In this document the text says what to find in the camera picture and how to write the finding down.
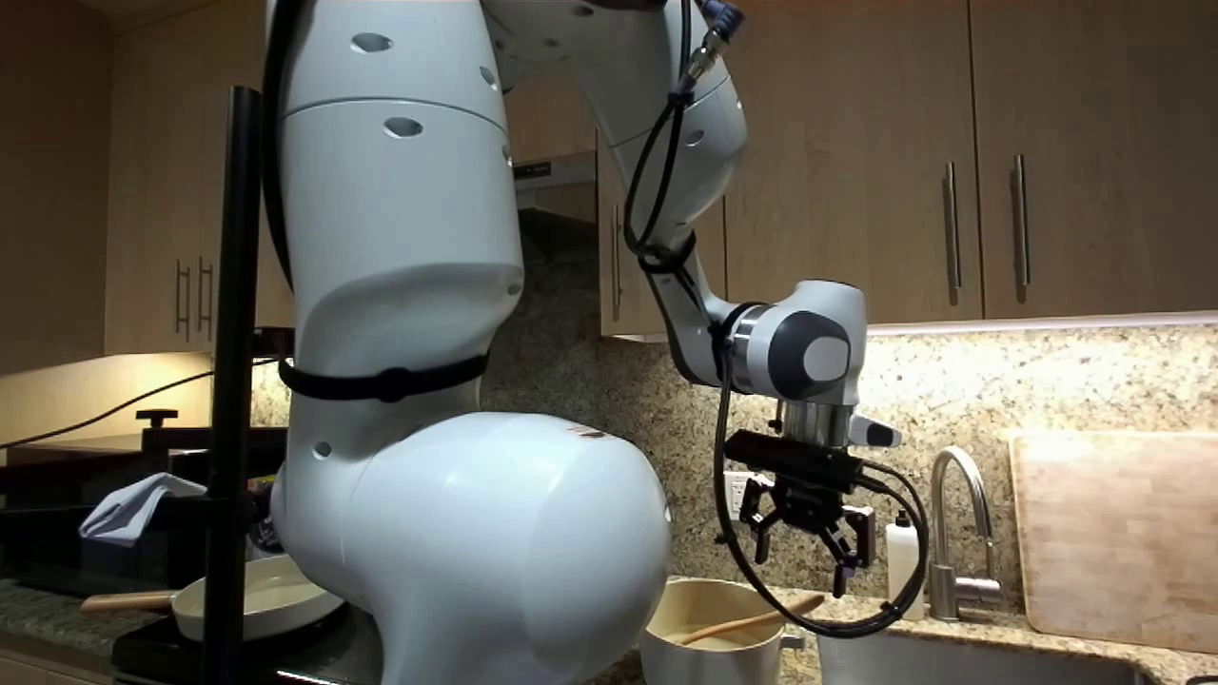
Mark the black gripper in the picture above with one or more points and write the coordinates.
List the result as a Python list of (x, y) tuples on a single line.
[(810, 496)]

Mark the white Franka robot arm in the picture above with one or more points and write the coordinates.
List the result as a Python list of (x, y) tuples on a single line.
[(404, 251)]

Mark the cream cooking pot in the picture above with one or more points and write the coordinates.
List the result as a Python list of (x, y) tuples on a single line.
[(671, 651)]

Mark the white soap bottle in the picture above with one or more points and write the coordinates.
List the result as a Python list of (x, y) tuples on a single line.
[(900, 552)]

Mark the brushed metal gooseneck faucet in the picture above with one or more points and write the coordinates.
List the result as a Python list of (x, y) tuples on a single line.
[(946, 591)]

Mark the stainless steel sink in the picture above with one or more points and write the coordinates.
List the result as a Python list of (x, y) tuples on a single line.
[(978, 665)]

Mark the wooden cutting board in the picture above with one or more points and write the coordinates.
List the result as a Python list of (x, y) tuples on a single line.
[(1117, 545)]

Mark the stainless steel range hood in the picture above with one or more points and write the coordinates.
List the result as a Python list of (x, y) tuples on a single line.
[(556, 183)]

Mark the light wood upper cabinet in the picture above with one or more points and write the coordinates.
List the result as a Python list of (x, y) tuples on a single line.
[(167, 193), (555, 120), (1090, 125)]

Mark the black vertical pole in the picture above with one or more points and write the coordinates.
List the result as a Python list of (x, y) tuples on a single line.
[(233, 383)]

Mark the white and blue cloth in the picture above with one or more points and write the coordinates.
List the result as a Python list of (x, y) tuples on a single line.
[(136, 506)]

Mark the black rack with clamp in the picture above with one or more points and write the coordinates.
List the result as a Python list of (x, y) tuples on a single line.
[(50, 506)]

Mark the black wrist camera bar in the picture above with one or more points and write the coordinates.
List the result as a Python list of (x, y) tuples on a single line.
[(794, 454)]

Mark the black camera on mount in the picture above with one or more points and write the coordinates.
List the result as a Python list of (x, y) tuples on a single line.
[(268, 345)]

